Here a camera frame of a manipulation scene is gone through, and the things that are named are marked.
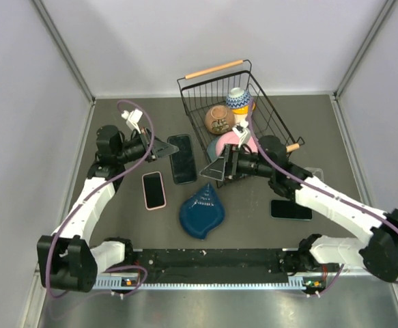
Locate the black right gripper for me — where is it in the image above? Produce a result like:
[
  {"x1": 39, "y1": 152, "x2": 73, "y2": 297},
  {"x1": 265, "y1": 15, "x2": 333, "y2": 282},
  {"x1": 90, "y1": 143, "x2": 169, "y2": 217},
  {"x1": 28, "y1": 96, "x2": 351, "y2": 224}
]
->
[{"x1": 201, "y1": 143, "x2": 274, "y2": 182}]

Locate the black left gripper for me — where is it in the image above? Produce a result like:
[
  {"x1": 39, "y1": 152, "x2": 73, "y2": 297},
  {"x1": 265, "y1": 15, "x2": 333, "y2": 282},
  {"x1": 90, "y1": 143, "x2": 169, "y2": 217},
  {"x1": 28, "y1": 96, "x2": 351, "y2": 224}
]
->
[{"x1": 115, "y1": 126, "x2": 178, "y2": 164}]

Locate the black ring phone case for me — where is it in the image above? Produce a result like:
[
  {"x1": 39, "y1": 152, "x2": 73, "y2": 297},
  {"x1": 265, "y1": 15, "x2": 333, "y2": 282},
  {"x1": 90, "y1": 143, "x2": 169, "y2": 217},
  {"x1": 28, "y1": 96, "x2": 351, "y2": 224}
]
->
[{"x1": 167, "y1": 133, "x2": 199, "y2": 186}]

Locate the pink phone case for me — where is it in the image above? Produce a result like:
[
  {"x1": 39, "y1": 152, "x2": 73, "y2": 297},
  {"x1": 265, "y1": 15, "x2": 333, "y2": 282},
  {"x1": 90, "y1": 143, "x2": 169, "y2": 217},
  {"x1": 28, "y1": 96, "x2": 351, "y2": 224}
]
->
[{"x1": 141, "y1": 171, "x2": 168, "y2": 210}]

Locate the black phone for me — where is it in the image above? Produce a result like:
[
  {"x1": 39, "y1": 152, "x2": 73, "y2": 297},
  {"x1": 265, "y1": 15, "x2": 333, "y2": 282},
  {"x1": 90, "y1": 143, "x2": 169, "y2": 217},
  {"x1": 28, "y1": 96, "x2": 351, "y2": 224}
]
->
[{"x1": 143, "y1": 173, "x2": 166, "y2": 208}]

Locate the blue-edged phone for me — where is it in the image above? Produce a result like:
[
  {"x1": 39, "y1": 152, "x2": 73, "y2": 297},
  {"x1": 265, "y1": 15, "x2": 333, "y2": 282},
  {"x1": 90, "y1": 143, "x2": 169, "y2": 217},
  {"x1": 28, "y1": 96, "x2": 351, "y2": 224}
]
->
[{"x1": 270, "y1": 200, "x2": 313, "y2": 221}]

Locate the clear phone case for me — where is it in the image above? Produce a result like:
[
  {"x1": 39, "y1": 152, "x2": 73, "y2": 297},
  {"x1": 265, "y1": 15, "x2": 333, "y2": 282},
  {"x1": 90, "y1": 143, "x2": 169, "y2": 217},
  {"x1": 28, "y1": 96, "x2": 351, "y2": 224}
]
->
[{"x1": 305, "y1": 167, "x2": 324, "y2": 181}]

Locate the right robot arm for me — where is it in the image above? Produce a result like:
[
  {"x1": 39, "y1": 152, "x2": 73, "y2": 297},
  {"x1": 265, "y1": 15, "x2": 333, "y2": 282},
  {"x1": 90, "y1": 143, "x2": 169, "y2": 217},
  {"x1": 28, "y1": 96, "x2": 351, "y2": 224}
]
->
[{"x1": 200, "y1": 135, "x2": 398, "y2": 283}]

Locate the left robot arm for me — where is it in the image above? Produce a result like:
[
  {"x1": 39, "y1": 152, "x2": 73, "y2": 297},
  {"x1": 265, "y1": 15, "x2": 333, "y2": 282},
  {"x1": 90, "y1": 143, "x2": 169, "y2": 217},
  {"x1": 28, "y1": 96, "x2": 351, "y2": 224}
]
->
[{"x1": 37, "y1": 125, "x2": 179, "y2": 292}]

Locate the grey-teal plate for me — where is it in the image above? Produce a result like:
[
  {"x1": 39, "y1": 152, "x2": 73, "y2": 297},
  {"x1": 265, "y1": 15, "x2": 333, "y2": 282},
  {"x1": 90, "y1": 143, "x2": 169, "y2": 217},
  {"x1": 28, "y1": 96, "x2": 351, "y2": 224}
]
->
[{"x1": 207, "y1": 137, "x2": 224, "y2": 162}]

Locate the pink plate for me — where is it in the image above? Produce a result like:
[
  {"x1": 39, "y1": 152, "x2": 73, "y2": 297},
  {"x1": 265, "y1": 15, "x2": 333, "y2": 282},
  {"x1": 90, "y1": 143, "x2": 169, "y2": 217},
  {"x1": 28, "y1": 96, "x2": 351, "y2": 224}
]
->
[{"x1": 215, "y1": 131, "x2": 257, "y2": 155}]

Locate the blue shell-shaped dish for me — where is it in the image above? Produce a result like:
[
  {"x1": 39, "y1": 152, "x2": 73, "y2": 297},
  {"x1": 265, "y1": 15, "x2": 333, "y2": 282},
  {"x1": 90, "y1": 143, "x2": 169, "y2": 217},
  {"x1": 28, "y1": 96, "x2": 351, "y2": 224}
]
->
[{"x1": 179, "y1": 183, "x2": 225, "y2": 240}]

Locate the brown ceramic bowl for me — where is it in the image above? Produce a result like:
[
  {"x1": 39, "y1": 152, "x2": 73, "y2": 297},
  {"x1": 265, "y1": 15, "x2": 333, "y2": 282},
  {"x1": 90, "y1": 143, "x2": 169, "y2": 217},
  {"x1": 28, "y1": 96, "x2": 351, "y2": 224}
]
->
[{"x1": 205, "y1": 105, "x2": 235, "y2": 135}]

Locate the yellow bowl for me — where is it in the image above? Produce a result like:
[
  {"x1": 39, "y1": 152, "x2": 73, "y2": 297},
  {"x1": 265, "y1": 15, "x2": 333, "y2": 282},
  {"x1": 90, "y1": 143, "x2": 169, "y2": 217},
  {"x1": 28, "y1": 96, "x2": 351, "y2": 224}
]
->
[{"x1": 229, "y1": 100, "x2": 256, "y2": 115}]

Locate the blue white patterned bowl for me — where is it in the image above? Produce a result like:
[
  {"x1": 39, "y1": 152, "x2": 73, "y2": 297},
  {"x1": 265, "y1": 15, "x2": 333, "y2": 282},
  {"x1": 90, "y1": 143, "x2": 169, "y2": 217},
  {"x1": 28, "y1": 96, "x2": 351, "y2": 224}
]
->
[{"x1": 225, "y1": 87, "x2": 254, "y2": 109}]

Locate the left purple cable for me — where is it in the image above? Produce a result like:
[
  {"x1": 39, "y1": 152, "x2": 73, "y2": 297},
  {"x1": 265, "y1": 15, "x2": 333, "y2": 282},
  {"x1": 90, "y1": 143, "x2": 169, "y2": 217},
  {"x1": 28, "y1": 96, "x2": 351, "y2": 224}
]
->
[{"x1": 44, "y1": 99, "x2": 155, "y2": 301}]

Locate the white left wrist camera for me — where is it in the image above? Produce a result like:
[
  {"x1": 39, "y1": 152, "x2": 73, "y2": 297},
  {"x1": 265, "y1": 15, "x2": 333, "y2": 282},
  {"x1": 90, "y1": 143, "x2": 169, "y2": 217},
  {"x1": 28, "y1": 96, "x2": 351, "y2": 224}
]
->
[{"x1": 121, "y1": 109, "x2": 143, "y2": 133}]

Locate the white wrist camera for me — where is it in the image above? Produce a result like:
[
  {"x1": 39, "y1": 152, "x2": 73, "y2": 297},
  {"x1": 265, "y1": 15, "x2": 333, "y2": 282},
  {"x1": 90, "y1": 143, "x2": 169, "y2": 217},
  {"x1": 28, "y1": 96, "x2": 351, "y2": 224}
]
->
[
  {"x1": 121, "y1": 109, "x2": 143, "y2": 133},
  {"x1": 232, "y1": 120, "x2": 251, "y2": 149}
]

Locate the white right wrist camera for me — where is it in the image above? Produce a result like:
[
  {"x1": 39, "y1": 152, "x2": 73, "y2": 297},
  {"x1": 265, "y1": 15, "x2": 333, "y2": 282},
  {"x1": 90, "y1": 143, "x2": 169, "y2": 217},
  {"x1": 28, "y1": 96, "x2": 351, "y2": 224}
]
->
[{"x1": 232, "y1": 120, "x2": 251, "y2": 149}]

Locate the black wire basket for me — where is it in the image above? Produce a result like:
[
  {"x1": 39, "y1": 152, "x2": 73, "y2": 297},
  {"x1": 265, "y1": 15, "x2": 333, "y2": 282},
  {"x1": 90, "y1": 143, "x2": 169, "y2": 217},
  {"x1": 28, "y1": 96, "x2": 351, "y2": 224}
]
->
[{"x1": 177, "y1": 59, "x2": 304, "y2": 162}]

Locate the far wooden basket handle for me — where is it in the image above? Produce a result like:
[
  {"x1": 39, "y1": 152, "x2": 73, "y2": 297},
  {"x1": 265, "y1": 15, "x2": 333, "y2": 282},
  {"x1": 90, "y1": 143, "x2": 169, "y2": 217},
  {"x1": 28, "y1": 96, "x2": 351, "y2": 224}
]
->
[{"x1": 184, "y1": 59, "x2": 244, "y2": 80}]

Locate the aluminium front rail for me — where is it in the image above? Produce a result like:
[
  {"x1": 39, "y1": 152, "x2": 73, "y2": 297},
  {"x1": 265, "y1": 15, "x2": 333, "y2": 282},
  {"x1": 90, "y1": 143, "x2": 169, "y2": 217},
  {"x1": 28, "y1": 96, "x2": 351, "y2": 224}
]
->
[{"x1": 34, "y1": 246, "x2": 398, "y2": 276}]

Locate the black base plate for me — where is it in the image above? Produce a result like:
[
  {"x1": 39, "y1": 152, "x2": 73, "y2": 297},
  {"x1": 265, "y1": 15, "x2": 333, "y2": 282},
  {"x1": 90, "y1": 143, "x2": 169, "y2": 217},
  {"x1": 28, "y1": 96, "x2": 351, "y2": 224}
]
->
[{"x1": 95, "y1": 247, "x2": 341, "y2": 274}]

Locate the slotted cable duct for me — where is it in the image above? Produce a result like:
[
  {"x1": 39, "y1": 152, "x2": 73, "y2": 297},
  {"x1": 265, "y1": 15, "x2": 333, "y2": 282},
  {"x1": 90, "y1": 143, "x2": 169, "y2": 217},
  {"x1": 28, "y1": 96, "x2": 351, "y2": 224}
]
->
[{"x1": 94, "y1": 275, "x2": 322, "y2": 291}]

